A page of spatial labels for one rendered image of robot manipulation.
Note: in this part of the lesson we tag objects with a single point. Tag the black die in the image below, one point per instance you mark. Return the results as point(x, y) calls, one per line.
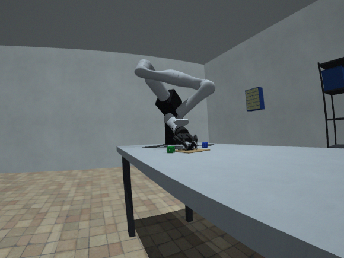
point(191, 147)

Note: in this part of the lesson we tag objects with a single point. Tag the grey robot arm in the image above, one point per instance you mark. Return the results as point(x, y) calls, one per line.
point(154, 80)

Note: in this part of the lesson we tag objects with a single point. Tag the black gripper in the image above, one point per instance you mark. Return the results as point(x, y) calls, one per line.
point(182, 135)

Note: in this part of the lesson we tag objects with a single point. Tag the green die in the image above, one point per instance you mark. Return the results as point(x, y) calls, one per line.
point(170, 149)

